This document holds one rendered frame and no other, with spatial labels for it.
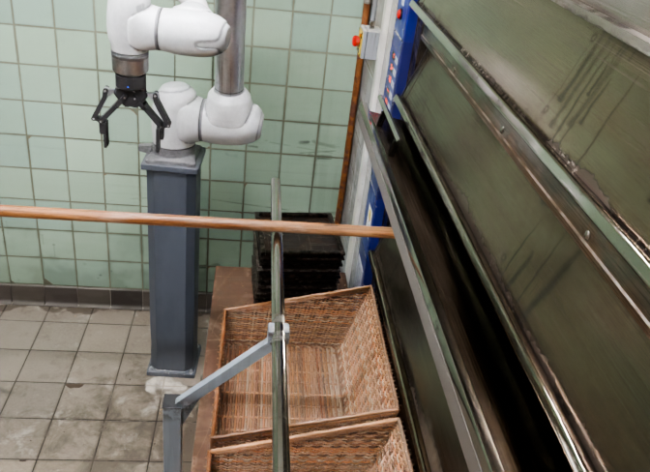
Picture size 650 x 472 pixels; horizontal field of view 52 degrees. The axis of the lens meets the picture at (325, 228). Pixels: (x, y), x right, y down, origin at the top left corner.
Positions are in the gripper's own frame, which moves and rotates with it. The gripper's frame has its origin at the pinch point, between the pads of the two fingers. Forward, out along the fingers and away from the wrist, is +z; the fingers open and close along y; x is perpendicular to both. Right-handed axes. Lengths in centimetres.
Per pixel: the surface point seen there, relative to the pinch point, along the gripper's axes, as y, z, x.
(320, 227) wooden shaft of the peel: -51, 9, 20
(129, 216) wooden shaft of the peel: -2.7, 9.7, 20.4
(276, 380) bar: -40, 9, 74
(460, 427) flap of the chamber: -63, -18, 106
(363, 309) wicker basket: -71, 51, 0
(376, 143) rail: -62, -16, 18
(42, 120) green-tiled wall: 56, 44, -99
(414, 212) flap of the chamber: -67, -14, 47
